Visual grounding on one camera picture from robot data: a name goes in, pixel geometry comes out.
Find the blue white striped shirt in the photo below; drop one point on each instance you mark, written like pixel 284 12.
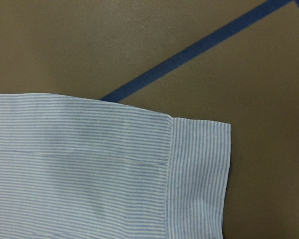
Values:
pixel 75 168

